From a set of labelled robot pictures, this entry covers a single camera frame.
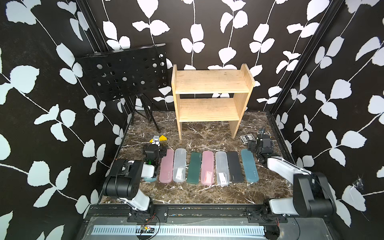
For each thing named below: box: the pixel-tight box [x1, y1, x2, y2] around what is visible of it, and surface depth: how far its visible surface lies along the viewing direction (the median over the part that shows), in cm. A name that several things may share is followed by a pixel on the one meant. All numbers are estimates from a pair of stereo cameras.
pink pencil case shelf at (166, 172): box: [159, 149, 175, 184], surface depth 91 cm
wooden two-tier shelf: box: [171, 63, 256, 140], surface depth 83 cm
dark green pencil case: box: [186, 152, 202, 185], surface depth 91 cm
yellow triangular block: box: [159, 134, 168, 141], surface depth 105 cm
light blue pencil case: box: [143, 176, 157, 182], surface depth 87 cm
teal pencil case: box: [241, 149, 260, 183], surface depth 90 cm
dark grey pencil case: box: [226, 151, 244, 183], surface depth 92 cm
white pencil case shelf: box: [173, 148, 187, 183], surface depth 92 cm
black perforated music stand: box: [76, 43, 169, 134], surface depth 78 cm
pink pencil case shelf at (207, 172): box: [200, 151, 214, 185], surface depth 91 cm
